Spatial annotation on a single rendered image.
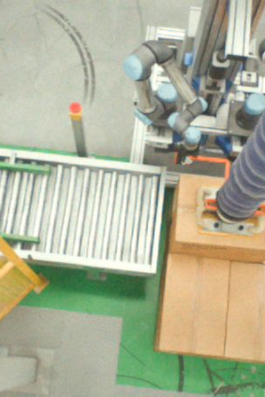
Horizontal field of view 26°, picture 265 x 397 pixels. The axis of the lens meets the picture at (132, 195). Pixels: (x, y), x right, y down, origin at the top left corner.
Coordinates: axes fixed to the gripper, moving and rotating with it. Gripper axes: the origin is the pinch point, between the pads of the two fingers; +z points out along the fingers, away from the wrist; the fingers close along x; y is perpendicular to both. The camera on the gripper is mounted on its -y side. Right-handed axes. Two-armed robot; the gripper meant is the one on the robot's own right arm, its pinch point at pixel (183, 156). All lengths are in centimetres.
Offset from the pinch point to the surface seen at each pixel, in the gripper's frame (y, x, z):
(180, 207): 1.8, -26.3, 13.5
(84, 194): -58, -13, 52
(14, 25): -137, 141, 105
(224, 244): 28, -45, 14
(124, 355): -22, -110, 108
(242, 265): 47, -49, 54
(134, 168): -27, 7, 48
